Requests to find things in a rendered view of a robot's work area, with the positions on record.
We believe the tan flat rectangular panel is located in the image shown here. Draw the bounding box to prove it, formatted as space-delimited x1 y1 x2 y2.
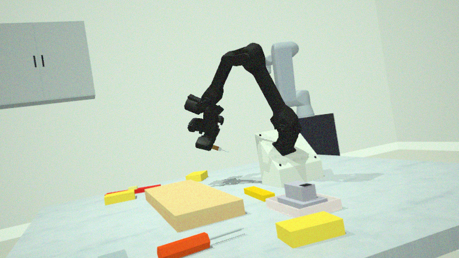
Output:
145 179 245 233

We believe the red flat bar with small pale yellow window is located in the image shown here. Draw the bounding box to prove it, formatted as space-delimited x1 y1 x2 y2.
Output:
106 184 161 195

